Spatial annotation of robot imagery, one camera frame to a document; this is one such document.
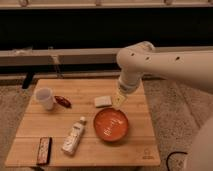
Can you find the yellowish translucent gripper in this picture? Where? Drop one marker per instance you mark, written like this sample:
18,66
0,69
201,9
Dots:
119,99

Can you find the white plastic bottle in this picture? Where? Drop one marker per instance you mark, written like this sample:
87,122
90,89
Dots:
72,140

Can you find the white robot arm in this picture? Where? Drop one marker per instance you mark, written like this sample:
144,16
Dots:
193,68

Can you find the orange ceramic bowl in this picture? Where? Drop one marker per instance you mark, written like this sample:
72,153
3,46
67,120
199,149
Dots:
110,125

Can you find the white rectangular sponge block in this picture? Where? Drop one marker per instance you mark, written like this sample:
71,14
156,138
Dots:
102,101

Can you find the wooden table board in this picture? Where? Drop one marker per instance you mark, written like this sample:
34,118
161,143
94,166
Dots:
139,148

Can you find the dark red chili pepper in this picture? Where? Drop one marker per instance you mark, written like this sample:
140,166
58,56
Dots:
63,101

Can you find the white plastic cup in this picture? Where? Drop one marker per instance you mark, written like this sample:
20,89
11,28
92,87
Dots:
44,97

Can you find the dark rectangular snack bar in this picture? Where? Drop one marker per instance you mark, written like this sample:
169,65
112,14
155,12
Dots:
44,151

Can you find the grey metal rail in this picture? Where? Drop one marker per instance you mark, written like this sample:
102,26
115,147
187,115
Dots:
60,56

